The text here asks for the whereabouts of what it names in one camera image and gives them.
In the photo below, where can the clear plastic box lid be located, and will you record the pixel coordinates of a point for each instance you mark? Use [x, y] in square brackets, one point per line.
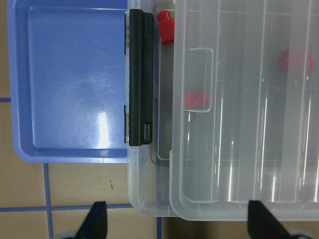
[259, 139]

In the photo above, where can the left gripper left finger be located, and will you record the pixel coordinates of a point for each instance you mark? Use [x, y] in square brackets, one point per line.
[95, 225]

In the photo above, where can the red block near latch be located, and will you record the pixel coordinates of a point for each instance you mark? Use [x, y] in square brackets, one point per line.
[166, 27]

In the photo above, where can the red block from tray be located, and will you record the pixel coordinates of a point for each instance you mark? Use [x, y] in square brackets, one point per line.
[197, 100]

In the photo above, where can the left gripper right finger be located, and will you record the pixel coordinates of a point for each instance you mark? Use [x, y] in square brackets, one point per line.
[261, 224]

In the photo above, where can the blue plastic tray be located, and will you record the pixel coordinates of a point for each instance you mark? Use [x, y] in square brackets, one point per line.
[67, 80]

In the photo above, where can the red block centre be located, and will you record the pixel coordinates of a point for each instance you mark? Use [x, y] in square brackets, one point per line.
[297, 60]

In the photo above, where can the clear plastic storage box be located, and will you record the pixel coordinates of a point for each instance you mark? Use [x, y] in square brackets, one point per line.
[148, 165]

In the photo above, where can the black box latch handle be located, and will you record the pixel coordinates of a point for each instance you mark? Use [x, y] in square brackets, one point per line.
[141, 77]

